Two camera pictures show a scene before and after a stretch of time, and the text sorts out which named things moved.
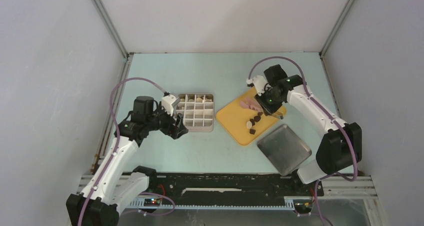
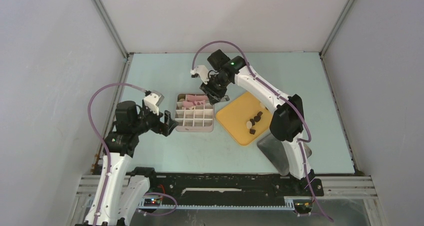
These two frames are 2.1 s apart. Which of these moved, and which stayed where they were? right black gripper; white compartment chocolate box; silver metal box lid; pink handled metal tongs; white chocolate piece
Moved: pink handled metal tongs; right black gripper
Stayed: white compartment chocolate box; silver metal box lid; white chocolate piece
